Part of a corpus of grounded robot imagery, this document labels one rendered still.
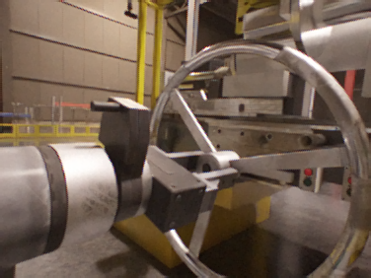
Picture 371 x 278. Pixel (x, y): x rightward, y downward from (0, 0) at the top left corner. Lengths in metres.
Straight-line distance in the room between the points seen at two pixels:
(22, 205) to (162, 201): 0.11
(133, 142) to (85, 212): 0.07
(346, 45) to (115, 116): 1.37
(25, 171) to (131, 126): 0.08
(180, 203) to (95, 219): 0.08
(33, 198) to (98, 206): 0.05
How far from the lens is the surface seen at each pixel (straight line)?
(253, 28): 1.38
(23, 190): 0.20
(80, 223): 0.22
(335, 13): 1.28
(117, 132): 0.24
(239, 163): 0.37
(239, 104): 1.73
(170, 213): 0.25
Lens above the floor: 0.94
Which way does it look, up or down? 5 degrees down
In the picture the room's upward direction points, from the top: 3 degrees clockwise
